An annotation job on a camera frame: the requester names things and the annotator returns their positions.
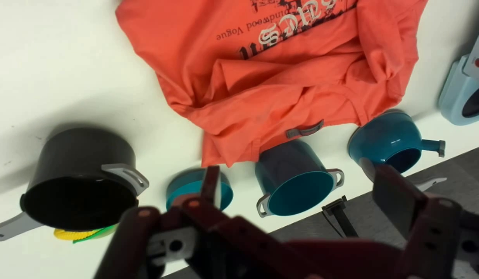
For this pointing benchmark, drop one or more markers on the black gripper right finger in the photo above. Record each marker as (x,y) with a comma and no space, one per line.
(435,241)

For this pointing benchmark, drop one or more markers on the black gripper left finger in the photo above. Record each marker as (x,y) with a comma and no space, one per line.
(208,257)

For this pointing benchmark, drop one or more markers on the orange printed shirt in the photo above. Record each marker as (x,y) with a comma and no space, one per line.
(301,66)

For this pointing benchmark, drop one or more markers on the teal shallow pan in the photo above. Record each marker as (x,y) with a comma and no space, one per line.
(190,186)

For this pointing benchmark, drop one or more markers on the teal toy kettle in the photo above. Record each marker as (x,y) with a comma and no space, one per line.
(388,136)

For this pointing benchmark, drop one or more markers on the yellow green toy vegetable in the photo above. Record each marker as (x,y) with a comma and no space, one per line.
(78,234)

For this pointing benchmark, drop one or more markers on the light blue toaster oven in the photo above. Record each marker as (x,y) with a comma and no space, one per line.
(461,97)

